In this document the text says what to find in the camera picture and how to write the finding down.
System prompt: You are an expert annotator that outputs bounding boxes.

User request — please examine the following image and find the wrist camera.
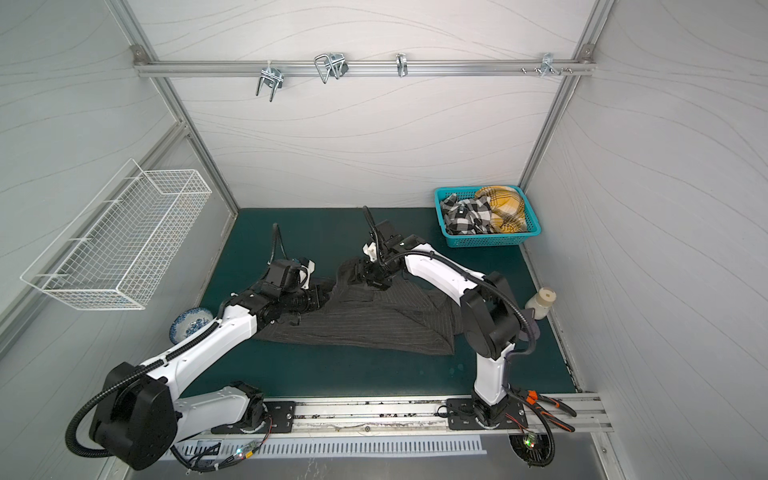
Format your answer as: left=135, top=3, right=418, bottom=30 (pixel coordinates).
left=363, top=220, right=404, bottom=263
left=265, top=257, right=315, bottom=292

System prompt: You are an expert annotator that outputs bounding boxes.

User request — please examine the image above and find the right base cable bundle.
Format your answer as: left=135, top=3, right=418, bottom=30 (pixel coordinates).
left=503, top=386, right=578, bottom=469

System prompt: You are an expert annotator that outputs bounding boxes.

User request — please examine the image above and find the white wire wall basket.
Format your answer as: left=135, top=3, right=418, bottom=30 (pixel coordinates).
left=20, top=159, right=211, bottom=311

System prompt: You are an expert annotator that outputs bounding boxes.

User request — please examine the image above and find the aluminium crossbar rail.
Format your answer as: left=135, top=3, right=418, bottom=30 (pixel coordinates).
left=134, top=57, right=597, bottom=78

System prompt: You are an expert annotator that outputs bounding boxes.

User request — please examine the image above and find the blue white ceramic plate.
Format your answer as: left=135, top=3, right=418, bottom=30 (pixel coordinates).
left=169, top=307, right=213, bottom=345

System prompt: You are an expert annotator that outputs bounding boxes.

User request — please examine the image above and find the metal u-bolt clamp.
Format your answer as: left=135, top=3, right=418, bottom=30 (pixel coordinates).
left=255, top=63, right=284, bottom=102
left=313, top=53, right=349, bottom=84

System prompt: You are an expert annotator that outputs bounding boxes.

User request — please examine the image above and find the small metal hook clamp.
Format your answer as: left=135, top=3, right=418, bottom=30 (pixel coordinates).
left=395, top=53, right=408, bottom=78

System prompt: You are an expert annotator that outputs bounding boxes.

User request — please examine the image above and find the metal u-bolt clamp middle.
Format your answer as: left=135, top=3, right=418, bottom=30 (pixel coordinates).
left=313, top=53, right=349, bottom=84

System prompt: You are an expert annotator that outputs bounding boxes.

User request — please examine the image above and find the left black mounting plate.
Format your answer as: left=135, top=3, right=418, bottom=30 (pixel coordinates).
left=211, top=400, right=296, bottom=435

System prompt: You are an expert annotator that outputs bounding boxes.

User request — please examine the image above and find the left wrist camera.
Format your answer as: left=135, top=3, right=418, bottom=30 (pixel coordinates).
left=265, top=257, right=315, bottom=292

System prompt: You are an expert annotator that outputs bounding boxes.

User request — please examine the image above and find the yellow plaid shirt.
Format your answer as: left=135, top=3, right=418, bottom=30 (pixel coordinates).
left=475, top=186, right=528, bottom=234

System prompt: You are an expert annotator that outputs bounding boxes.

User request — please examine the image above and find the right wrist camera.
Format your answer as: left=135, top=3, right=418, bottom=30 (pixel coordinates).
left=363, top=220, right=404, bottom=263

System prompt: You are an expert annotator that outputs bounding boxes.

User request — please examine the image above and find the dark grey striped shirt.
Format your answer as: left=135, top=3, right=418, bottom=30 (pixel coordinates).
left=255, top=259, right=464, bottom=355

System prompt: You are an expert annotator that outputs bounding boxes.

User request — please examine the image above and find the metal bracket clamp right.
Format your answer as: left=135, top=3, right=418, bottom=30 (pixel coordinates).
left=520, top=53, right=573, bottom=78

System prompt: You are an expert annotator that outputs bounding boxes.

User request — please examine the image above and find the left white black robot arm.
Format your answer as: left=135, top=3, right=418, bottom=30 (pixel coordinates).
left=64, top=279, right=333, bottom=470

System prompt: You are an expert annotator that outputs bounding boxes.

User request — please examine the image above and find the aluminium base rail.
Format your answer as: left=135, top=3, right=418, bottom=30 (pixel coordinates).
left=119, top=392, right=614, bottom=442

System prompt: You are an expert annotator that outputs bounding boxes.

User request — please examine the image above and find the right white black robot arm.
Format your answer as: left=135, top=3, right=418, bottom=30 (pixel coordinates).
left=360, top=236, right=537, bottom=423

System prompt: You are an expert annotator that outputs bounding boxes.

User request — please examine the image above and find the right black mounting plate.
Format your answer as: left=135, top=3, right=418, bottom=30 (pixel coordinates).
left=436, top=397, right=528, bottom=431

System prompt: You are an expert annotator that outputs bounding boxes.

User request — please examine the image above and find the base cable bundle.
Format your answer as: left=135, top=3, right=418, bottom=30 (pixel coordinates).
left=170, top=419, right=275, bottom=474
left=503, top=386, right=578, bottom=469

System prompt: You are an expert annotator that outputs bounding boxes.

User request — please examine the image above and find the teal plastic basket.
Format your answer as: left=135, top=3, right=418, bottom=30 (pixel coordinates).
left=434, top=186, right=542, bottom=248

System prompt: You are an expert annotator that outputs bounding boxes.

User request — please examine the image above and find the metal u-bolt clamp left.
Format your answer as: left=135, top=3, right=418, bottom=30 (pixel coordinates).
left=255, top=63, right=284, bottom=102

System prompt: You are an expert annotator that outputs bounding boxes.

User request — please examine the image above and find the black mounting plate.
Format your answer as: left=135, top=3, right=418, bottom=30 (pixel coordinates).
left=436, top=397, right=528, bottom=431
left=211, top=400, right=296, bottom=435

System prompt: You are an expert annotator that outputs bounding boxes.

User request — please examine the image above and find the black white plaid shirt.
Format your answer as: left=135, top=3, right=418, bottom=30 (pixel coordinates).
left=439, top=193, right=494, bottom=235

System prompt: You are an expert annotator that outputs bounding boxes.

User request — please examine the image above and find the left base cable bundle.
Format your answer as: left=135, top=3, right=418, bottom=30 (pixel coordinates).
left=170, top=419, right=275, bottom=474

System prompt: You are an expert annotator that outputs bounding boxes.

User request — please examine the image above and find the white ventilation grille strip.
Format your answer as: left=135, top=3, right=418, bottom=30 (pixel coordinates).
left=161, top=435, right=488, bottom=462

